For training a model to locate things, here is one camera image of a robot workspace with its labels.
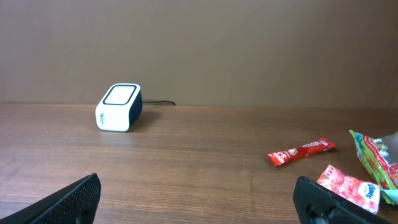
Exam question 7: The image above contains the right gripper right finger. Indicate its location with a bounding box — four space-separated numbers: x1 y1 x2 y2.
293 176 391 224

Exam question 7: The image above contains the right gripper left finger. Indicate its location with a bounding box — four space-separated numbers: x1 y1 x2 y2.
1 173 101 224

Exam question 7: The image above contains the small red candy box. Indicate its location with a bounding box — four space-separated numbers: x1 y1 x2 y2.
317 165 381 214

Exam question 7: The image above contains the red stick sachet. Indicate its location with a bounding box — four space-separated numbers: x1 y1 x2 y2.
267 138 336 166

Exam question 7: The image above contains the light blue tissue pack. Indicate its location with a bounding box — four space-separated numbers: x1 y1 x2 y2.
381 189 398 205

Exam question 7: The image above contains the green Haribo gummy bag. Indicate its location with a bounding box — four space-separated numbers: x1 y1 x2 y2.
349 130 397 190

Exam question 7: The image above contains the white barcode scanner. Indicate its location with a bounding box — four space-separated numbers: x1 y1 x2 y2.
95 83 143 132

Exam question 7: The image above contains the black scanner cable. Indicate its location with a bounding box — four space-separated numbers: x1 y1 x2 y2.
142 100 177 106

